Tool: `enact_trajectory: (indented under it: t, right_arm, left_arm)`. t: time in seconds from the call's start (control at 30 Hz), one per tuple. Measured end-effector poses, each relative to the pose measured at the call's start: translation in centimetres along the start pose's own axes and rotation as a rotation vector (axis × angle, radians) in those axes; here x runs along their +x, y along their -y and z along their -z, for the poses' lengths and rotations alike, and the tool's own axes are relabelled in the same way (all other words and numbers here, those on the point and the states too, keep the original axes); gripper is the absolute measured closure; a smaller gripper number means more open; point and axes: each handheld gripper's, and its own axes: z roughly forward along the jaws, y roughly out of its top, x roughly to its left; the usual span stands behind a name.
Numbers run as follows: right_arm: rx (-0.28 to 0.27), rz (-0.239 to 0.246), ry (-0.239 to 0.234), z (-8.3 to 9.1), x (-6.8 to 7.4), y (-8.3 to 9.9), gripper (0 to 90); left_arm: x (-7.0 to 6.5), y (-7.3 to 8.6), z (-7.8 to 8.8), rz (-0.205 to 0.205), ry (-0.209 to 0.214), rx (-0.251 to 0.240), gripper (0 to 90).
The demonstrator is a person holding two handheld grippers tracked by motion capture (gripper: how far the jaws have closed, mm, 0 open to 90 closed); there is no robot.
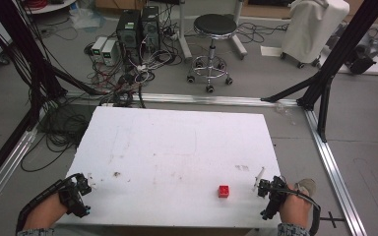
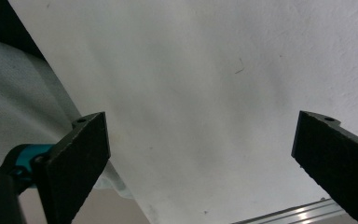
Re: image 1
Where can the clear plastic bag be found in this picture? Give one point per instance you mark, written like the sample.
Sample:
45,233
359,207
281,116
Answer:
87,18

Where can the aluminium floor rail frame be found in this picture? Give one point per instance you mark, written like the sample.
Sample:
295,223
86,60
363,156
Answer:
210,99

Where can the white covered cart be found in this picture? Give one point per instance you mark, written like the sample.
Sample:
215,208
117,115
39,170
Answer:
311,29

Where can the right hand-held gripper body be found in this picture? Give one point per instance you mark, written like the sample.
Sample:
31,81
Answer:
273,196

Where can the black frame post with braces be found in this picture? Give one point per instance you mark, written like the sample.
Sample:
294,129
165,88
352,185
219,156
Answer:
344,49

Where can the person's right hand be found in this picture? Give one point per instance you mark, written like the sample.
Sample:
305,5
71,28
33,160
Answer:
295,208

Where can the large black computer tower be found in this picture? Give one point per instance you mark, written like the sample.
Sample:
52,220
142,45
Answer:
128,34

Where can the person's grey shoe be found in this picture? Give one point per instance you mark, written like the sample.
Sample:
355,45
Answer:
306,186

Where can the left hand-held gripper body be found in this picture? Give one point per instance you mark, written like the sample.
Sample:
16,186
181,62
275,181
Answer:
74,198

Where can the white power supply unit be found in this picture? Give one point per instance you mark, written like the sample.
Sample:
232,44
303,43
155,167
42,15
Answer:
98,47
109,52

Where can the person's left hand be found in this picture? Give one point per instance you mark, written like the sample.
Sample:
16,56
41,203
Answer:
44,211

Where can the white table leg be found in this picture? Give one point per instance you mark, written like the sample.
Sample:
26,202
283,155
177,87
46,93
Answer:
239,32
184,29

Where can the round white table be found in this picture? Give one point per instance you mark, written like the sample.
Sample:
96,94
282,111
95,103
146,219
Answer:
50,7

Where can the red toy block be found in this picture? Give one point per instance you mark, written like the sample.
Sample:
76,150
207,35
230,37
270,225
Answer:
223,191

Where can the black and grey device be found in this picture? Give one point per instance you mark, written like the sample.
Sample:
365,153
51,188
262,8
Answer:
364,54

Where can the black round stool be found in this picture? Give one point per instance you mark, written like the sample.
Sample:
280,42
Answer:
215,24

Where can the small black computer tower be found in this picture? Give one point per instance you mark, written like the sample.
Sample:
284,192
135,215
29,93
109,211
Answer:
151,28

